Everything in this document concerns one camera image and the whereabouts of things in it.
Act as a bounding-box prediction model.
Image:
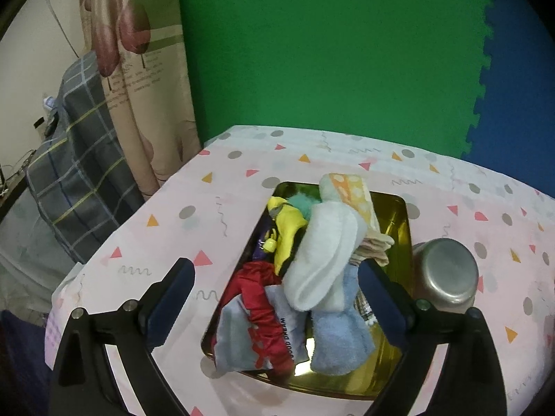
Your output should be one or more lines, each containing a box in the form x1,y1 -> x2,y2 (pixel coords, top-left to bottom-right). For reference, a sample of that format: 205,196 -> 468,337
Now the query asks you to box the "pink patterned tablecloth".
45,126 -> 554,415

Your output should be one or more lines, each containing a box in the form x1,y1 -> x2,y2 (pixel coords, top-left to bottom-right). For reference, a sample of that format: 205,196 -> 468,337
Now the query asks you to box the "orange green towel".
319,173 -> 395,267

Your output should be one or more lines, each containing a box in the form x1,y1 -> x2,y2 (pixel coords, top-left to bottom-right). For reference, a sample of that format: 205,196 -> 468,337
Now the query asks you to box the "blue foam wall mat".
462,0 -> 554,196

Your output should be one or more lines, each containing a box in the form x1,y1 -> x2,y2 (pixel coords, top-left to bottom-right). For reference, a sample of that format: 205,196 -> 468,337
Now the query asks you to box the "green foam wall mat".
181,0 -> 490,158

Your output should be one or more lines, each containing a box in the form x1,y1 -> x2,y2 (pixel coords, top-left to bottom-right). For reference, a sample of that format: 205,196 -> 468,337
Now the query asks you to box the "light blue fluffy sock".
311,265 -> 374,376

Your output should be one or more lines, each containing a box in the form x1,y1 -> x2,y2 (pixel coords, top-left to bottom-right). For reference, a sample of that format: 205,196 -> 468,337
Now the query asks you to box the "beige floral curtain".
80,0 -> 201,198

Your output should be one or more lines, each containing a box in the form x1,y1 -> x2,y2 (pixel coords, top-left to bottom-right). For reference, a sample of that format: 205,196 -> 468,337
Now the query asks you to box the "stainless steel pot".
413,237 -> 479,314

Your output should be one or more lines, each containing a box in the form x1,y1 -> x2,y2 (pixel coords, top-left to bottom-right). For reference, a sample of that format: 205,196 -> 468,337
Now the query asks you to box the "red trimmed sleep mask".
211,261 -> 309,380

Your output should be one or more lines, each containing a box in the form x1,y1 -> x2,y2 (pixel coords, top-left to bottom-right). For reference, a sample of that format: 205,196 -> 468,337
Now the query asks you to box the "teal fluffy pompom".
287,192 -> 321,221

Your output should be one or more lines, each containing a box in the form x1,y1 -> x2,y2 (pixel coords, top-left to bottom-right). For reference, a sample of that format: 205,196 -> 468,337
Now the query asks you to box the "grey plaid sofa cover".
26,52 -> 144,263

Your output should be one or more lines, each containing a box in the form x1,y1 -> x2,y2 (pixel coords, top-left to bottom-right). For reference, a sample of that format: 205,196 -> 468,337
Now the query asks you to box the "white fluffy sock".
282,200 -> 369,313

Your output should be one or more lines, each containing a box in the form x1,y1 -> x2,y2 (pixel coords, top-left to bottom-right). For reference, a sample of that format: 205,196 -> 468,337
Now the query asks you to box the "purple plastic packet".
252,222 -> 278,261

